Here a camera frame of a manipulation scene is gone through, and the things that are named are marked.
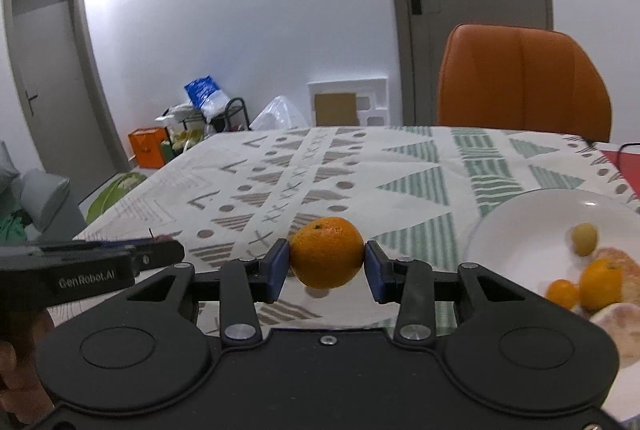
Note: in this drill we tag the grey side door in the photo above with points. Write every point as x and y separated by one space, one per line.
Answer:
60 90

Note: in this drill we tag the grey sofa cushion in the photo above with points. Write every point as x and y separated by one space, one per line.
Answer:
36 205

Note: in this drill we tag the orange leather chair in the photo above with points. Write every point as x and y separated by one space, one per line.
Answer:
521 78

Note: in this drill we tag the small orange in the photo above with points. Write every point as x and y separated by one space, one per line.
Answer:
563 293

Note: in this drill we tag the person's left hand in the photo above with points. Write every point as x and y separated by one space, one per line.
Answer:
22 393

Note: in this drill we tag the clear plastic bag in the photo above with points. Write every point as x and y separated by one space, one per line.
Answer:
280 113

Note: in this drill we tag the orange box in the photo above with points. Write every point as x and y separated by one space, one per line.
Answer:
145 143

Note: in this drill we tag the white enamel plate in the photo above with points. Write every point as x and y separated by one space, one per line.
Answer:
526 349

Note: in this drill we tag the green floor mat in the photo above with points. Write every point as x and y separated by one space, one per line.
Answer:
112 193

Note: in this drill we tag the medium orange front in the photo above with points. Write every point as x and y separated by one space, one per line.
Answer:
600 285

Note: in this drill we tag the white foam packaging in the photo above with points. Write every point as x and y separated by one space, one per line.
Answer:
350 103

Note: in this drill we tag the blue white plastic bag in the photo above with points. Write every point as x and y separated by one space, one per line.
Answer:
206 96

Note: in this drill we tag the peeled pomelo segment large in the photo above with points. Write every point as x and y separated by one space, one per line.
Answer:
621 321

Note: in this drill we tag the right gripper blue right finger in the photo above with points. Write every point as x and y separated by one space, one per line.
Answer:
410 284

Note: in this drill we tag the large orange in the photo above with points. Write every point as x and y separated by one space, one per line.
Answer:
326 253

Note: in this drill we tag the red cartoon mat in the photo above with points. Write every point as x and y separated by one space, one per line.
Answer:
625 159

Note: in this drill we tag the brown-green round fruit front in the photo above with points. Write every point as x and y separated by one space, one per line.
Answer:
585 238

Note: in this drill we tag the red apple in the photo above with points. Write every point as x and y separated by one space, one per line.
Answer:
159 237

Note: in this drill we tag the patterned white tablecloth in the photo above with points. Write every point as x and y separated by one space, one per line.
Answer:
417 191

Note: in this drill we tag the peeled orange pomelo segment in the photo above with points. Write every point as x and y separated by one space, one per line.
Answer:
630 270

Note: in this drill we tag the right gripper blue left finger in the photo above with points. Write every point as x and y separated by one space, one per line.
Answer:
244 283

